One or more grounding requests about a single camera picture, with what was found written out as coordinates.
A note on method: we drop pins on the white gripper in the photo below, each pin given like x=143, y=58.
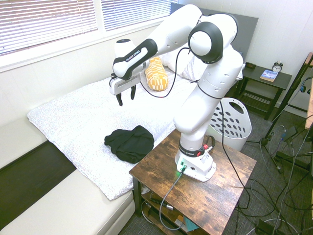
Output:
x=123, y=85

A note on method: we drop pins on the black garment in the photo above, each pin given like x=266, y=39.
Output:
x=132, y=144

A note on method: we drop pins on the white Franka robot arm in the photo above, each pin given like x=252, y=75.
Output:
x=207, y=98

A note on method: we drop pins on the white perforated laundry basket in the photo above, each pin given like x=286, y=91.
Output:
x=234, y=122

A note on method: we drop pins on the yellow patterned bolster pillow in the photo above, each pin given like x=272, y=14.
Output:
x=156, y=78

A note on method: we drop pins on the white patterned bedspread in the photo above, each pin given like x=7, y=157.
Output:
x=80, y=117

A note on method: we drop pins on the plain white pillow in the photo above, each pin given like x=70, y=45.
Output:
x=170, y=62

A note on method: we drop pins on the narrow white window blind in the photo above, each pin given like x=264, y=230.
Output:
x=134, y=12

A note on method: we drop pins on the wide white window blind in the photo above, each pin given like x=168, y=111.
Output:
x=49, y=22

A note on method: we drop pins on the small dark box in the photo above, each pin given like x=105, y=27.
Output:
x=251, y=65

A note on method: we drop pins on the rustic wooden side table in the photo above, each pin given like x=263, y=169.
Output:
x=207, y=195

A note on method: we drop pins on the grey headboard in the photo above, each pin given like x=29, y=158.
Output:
x=247, y=36

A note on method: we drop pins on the teal paper sheet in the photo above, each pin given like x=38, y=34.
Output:
x=190, y=224

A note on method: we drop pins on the blue book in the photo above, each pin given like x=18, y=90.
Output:
x=269, y=75

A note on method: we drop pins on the black alarm clock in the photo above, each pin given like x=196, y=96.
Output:
x=277, y=67

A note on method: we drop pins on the black nightstand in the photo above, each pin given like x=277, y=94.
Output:
x=283, y=79

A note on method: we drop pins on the black tripod stand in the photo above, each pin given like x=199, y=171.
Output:
x=286, y=102

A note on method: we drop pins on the black power adapter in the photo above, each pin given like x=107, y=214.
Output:
x=289, y=133

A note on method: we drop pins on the blue headphones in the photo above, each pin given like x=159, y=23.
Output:
x=303, y=86

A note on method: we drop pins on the wooden desk edge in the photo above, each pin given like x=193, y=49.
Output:
x=310, y=110

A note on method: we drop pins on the black power brick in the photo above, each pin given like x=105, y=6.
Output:
x=265, y=227

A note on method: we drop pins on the cream upholstered bed frame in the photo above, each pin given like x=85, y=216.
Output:
x=61, y=205

